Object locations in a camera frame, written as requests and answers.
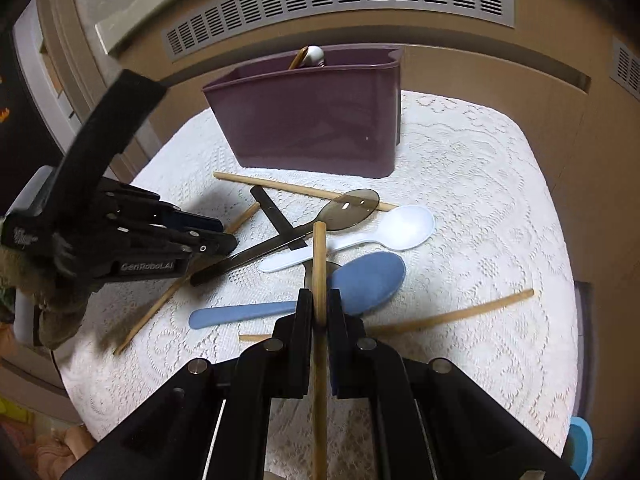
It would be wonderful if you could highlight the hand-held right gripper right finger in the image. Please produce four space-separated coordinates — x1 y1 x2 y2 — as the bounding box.
326 290 581 480

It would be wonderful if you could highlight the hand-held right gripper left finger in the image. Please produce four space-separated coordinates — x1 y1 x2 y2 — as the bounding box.
62 287 316 480

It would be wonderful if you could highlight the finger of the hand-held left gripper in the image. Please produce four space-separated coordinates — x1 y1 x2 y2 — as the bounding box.
102 179 224 234
107 227 239 262

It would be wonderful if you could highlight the metal spoon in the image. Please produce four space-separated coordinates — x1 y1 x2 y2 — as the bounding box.
189 188 381 287

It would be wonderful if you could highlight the purple plastic utensil container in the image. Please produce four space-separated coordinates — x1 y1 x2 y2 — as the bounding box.
201 46 403 179

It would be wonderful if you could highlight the person's left forearm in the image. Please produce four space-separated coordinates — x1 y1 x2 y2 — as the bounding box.
0 245 90 352

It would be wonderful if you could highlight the blue plastic spoon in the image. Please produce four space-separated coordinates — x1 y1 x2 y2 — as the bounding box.
188 252 407 331

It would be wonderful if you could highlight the translucent brown spoon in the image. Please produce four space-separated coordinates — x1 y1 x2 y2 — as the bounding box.
249 185 346 301

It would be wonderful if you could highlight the white plastic spoon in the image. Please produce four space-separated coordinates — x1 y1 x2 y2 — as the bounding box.
257 205 435 274

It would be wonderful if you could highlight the white lace tablecloth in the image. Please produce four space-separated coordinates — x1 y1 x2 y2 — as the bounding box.
52 91 581 480

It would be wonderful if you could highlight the blue plastic object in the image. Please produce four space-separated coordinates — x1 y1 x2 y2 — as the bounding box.
567 416 594 480

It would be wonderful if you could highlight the small grey vent grille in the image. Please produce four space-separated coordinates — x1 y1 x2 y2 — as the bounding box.
610 35 640 103

